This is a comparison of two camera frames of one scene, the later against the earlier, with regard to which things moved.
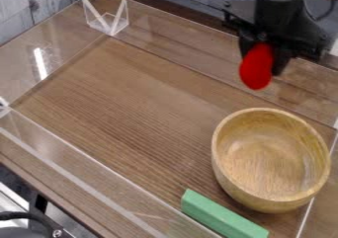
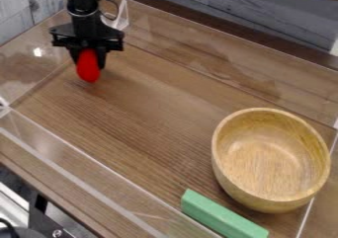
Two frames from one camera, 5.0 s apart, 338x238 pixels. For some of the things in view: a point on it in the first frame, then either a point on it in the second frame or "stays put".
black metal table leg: (40, 229) stays put
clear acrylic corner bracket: (107, 23) stays put
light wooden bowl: (270, 159) stays put
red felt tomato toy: (255, 66) to (87, 64)
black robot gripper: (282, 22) to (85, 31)
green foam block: (220, 218) stays put
